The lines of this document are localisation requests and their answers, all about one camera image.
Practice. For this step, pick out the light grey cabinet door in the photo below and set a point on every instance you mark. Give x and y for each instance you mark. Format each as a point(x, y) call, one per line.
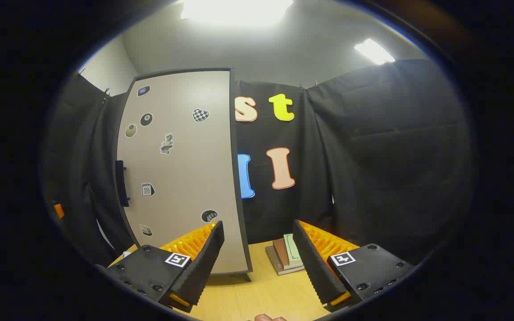
point(185, 178)

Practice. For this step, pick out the brown book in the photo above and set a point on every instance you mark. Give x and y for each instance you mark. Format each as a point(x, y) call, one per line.
point(281, 254)

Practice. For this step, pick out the dark grey cabinet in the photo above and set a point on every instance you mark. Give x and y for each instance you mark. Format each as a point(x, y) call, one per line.
point(241, 232)

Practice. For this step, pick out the black backdrop cloth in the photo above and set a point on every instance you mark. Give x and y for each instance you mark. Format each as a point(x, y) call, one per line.
point(373, 156)

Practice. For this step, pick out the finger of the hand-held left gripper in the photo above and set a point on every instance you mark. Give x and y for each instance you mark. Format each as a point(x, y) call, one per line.
point(59, 211)

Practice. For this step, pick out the large ceiling light panel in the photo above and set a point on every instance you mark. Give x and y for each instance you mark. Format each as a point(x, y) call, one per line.
point(234, 11)

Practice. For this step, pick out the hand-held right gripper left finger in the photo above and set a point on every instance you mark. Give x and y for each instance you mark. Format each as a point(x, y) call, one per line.
point(205, 261)

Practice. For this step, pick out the small ceiling light panel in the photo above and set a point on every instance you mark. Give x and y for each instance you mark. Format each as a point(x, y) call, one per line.
point(374, 51)

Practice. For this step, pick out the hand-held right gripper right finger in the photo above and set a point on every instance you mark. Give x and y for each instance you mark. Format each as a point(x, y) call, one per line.
point(310, 263)

